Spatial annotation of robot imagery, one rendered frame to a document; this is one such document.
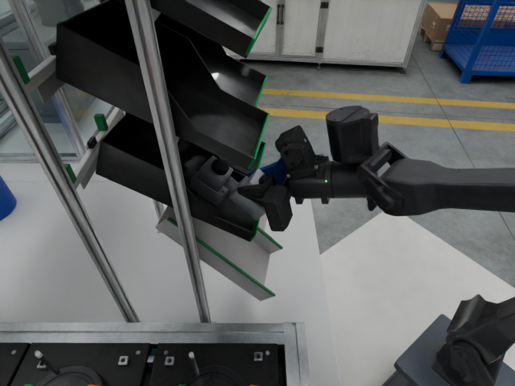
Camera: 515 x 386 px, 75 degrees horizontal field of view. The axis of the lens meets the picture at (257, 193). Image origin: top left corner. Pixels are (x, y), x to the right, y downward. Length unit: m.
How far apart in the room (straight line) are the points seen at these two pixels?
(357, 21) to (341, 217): 2.58
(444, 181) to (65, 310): 0.89
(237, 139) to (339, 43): 3.89
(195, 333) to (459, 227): 2.08
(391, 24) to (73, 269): 3.98
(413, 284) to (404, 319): 0.11
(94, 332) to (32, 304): 0.28
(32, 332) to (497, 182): 0.86
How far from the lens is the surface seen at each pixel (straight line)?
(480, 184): 0.43
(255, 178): 0.55
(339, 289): 0.95
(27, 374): 0.84
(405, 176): 0.46
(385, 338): 0.92
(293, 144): 0.48
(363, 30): 4.36
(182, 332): 0.78
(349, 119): 0.46
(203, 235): 0.70
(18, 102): 0.50
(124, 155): 0.55
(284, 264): 0.97
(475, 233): 2.59
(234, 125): 0.55
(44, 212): 1.30
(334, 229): 2.26
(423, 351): 0.70
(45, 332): 0.89
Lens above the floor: 1.65
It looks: 42 degrees down
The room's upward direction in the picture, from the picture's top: straight up
